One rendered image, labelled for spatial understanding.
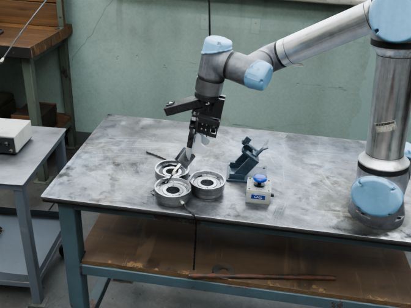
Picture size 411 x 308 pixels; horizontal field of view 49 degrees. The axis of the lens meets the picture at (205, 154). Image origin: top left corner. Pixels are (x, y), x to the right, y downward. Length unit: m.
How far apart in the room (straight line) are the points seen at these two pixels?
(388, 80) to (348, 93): 1.92
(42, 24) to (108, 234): 1.72
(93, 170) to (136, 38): 1.60
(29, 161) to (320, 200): 1.06
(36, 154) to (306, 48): 1.10
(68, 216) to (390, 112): 0.92
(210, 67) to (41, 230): 1.30
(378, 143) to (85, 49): 2.29
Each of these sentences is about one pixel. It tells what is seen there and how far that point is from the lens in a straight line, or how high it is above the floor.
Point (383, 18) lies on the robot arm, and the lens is 1.00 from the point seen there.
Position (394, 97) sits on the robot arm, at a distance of 1.06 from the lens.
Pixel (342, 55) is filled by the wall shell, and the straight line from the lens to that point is 2.88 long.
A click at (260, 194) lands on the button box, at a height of 0.84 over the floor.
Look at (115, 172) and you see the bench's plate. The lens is 1.45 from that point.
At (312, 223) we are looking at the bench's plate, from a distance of 1.29.
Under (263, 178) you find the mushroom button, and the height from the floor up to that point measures 0.87.
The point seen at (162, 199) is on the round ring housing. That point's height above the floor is 0.83.
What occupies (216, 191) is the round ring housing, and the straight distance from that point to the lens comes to 1.31.
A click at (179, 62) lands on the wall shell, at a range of 2.92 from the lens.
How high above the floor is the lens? 1.54
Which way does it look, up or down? 28 degrees down
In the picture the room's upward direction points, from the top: 4 degrees clockwise
